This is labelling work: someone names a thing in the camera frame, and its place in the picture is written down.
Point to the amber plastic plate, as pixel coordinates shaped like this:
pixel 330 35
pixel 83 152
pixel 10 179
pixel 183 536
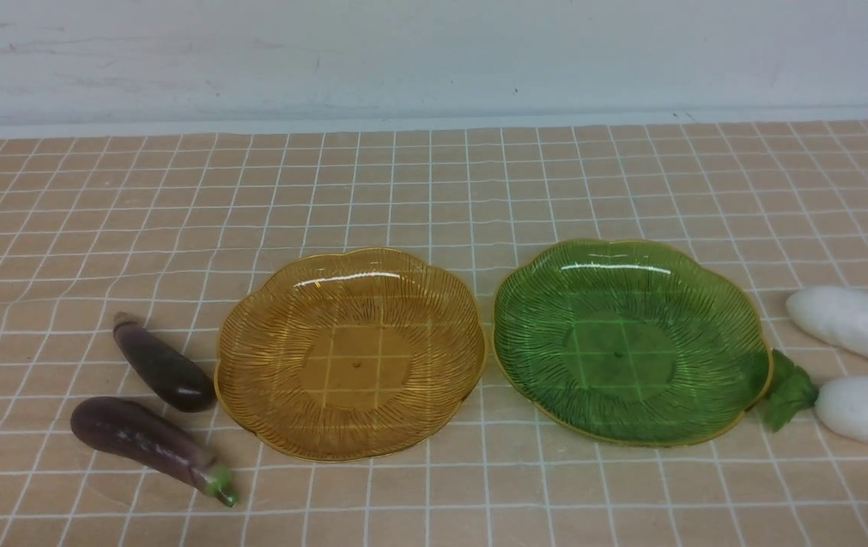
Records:
pixel 346 356

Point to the beige checkered tablecloth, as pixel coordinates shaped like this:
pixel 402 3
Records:
pixel 179 227

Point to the white radish with leaves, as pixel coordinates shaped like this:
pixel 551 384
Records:
pixel 840 404

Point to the green plastic plate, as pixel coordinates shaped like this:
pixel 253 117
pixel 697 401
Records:
pixel 631 342

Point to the purple eggplant with green stem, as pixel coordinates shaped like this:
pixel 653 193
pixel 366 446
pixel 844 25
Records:
pixel 127 429

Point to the purple eggplant without green stem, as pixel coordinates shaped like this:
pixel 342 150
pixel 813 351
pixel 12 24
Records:
pixel 173 377

